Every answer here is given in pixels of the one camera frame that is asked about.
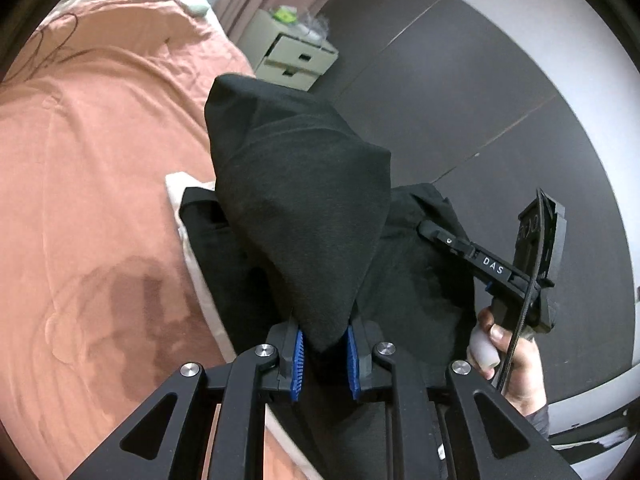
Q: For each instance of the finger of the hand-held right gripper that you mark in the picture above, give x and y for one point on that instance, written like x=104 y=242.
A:
x=445 y=240

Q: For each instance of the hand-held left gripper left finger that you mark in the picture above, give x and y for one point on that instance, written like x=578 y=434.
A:
x=298 y=365

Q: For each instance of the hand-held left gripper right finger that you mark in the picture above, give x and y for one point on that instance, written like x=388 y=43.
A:
x=353 y=365

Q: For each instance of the black clothes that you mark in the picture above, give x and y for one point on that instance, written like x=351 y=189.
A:
x=430 y=300

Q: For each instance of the person's right hand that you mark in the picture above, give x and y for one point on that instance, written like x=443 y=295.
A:
x=525 y=370

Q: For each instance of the white nightstand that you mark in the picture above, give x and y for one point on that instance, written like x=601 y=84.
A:
x=295 y=55

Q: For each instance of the green small item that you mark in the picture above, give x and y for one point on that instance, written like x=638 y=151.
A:
x=283 y=14

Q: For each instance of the brown bed blanket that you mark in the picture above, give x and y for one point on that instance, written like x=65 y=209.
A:
x=100 y=160

